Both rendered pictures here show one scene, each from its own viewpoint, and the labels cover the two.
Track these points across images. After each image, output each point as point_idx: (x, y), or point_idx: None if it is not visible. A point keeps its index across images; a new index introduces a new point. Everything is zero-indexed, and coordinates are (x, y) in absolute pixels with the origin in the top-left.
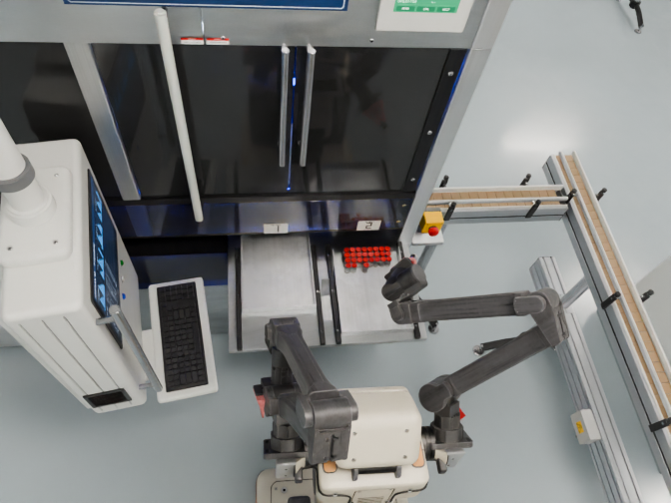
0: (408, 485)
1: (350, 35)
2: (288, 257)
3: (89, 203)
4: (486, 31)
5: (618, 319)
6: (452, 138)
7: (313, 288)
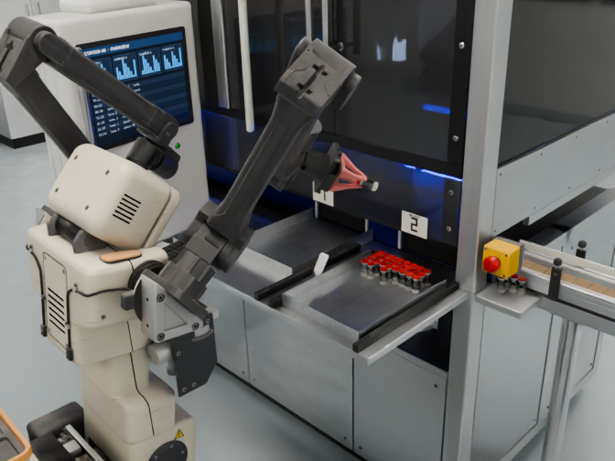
0: (73, 266)
1: None
2: (324, 243)
3: (155, 30)
4: None
5: None
6: (490, 58)
7: (310, 264)
